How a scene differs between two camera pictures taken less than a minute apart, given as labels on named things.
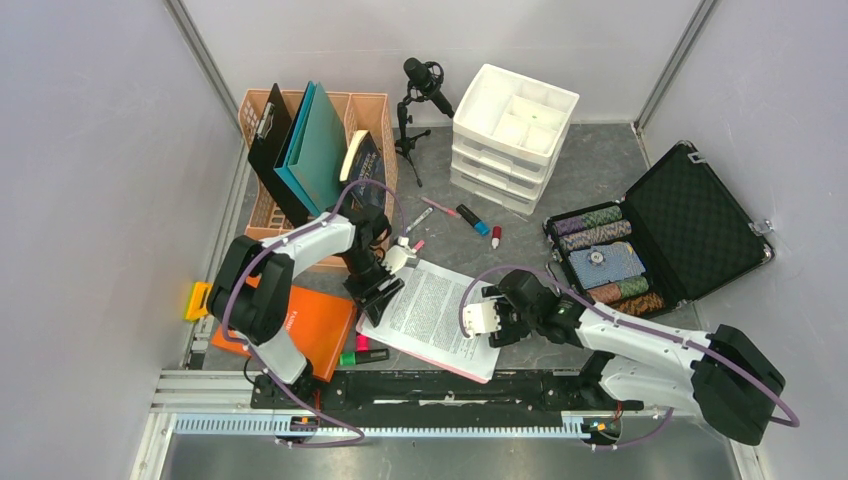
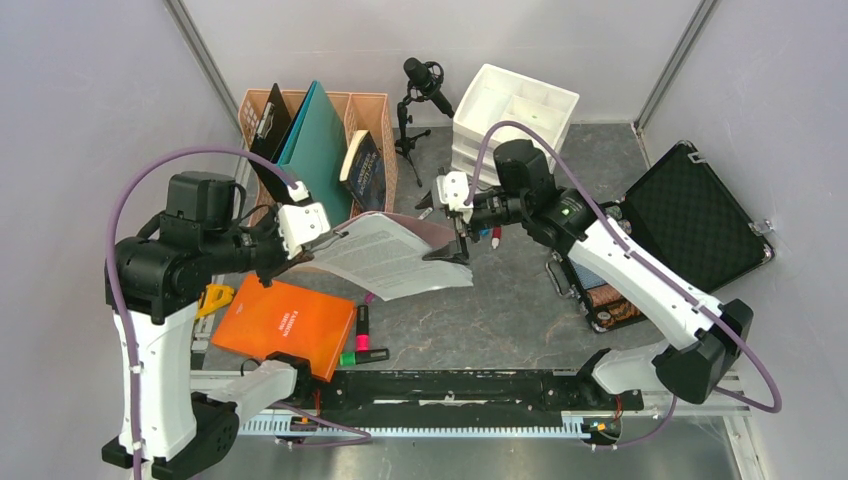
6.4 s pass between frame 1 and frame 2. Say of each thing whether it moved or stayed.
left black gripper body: moved
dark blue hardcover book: stayed
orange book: stayed
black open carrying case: stayed
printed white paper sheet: moved
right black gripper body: moved
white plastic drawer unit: stayed
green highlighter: stayed
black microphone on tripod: stayed
